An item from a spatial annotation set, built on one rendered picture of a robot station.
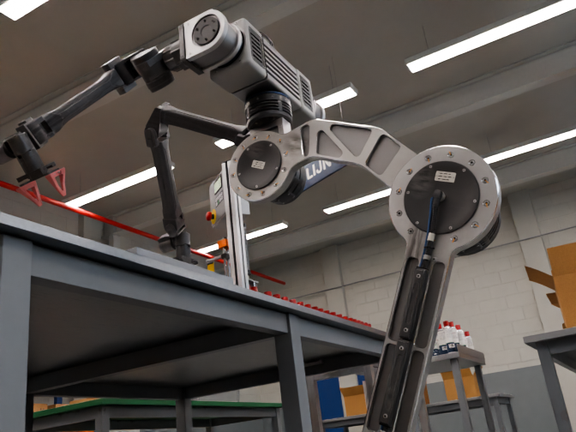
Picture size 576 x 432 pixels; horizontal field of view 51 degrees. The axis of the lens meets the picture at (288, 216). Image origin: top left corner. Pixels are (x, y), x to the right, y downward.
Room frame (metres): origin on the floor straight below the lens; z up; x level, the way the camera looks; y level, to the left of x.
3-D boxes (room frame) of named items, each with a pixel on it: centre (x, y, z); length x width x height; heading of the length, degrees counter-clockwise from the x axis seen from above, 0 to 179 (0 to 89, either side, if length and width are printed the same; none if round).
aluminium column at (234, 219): (2.14, 0.20, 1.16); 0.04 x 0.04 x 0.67; 63
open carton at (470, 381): (7.30, -1.76, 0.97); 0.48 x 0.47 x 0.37; 155
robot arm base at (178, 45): (1.37, 0.23, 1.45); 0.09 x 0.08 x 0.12; 153
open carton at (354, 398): (7.86, -0.61, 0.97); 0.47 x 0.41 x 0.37; 149
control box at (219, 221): (2.23, 0.23, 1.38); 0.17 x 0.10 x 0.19; 28
